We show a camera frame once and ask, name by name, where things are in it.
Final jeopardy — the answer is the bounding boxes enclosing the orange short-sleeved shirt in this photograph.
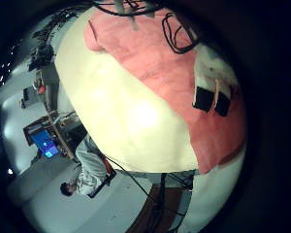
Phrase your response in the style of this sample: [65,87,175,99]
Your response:
[82,5,248,176]

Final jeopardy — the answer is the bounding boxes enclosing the black tripod legs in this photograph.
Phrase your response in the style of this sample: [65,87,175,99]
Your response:
[145,172,199,233]

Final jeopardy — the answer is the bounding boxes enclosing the person in light shirt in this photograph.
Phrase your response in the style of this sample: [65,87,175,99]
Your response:
[59,133,118,199]

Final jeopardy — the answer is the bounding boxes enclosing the wooden monitor desk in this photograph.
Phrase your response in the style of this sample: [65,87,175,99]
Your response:
[22,109,89,160]

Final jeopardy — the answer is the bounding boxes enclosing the blue computer monitor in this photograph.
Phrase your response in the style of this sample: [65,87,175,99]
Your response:
[28,129,60,159]

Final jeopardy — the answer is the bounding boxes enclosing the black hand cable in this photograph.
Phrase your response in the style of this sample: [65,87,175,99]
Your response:
[93,0,202,55]

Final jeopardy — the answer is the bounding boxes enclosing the thin black floor cable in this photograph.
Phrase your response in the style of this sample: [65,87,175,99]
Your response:
[104,155,157,202]

